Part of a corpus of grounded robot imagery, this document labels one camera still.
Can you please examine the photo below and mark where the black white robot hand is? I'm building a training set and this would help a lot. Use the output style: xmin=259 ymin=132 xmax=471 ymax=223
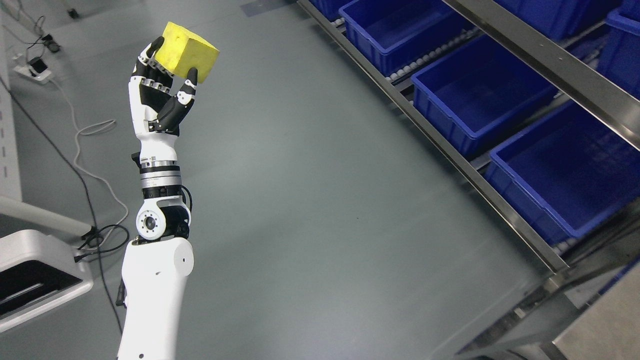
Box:
xmin=128 ymin=36 xmax=199 ymax=142

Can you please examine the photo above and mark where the yellow foam block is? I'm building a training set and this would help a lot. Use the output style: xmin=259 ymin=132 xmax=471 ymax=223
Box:
xmin=154 ymin=22 xmax=220 ymax=84

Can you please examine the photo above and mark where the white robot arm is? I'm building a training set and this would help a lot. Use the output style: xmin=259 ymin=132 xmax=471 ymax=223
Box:
xmin=116 ymin=134 xmax=195 ymax=360

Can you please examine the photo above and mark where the metal roller shelf rack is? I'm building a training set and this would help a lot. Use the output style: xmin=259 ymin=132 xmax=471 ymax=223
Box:
xmin=299 ymin=0 xmax=639 ymax=274

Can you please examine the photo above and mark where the white power strip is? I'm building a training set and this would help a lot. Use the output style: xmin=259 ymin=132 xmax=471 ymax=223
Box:
xmin=13 ymin=56 xmax=54 ymax=85

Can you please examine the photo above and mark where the white machine base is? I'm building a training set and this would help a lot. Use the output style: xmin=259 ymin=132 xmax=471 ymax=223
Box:
xmin=0 ymin=195 xmax=96 ymax=334

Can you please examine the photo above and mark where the blue plastic bin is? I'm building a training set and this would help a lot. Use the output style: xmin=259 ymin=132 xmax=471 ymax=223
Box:
xmin=496 ymin=0 xmax=622 ymax=41
xmin=596 ymin=7 xmax=640 ymax=100
xmin=338 ymin=0 xmax=474 ymax=76
xmin=411 ymin=35 xmax=557 ymax=161
xmin=484 ymin=102 xmax=640 ymax=246

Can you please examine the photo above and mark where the stainless steel table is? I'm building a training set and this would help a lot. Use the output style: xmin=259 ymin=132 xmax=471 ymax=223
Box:
xmin=454 ymin=198 xmax=639 ymax=360

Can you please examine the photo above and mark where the white cable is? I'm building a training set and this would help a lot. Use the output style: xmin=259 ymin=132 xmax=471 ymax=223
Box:
xmin=47 ymin=80 xmax=130 ymax=241

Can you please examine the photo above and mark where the black cable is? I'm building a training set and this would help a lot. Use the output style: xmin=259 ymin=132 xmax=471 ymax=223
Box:
xmin=0 ymin=75 xmax=131 ymax=336

